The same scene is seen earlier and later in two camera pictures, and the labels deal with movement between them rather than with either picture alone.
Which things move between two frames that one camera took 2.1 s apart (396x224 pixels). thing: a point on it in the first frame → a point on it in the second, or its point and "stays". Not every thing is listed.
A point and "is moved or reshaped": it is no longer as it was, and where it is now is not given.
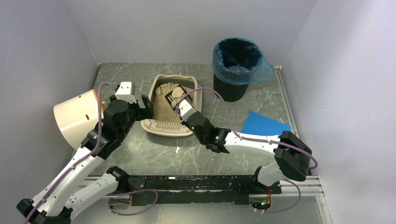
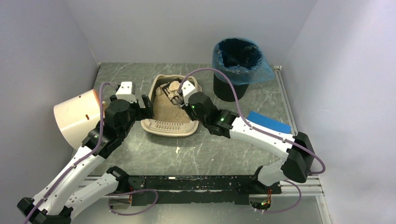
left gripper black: (146, 103) stays
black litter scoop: (174, 97) is moved or reshaped
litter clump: (177, 92) → (174, 85)
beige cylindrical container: (77, 115) stays
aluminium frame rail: (311, 186) stays
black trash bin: (229, 92) stays
